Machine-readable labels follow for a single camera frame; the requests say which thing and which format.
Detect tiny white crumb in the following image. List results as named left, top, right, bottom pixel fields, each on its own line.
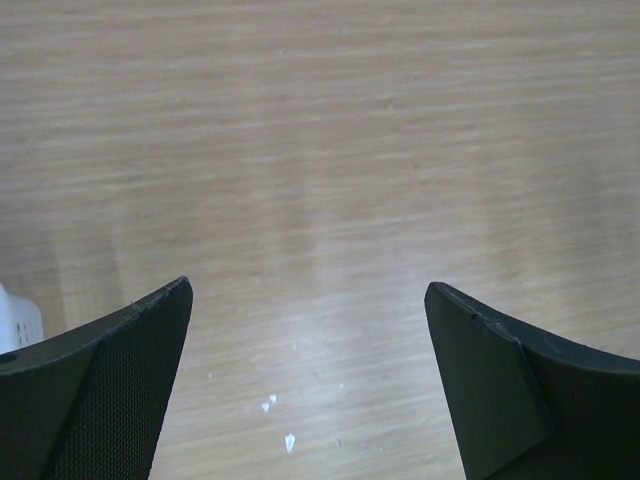
left=261, top=394, right=278, bottom=413

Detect white plastic basket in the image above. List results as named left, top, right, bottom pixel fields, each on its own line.
left=0, top=285, right=44, bottom=354

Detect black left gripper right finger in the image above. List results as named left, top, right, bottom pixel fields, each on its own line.
left=424, top=282, right=639, bottom=479

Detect white scrap near left arm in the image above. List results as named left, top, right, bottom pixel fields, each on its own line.
left=284, top=433, right=296, bottom=453

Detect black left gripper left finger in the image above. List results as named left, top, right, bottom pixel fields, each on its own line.
left=1, top=277, right=193, bottom=479

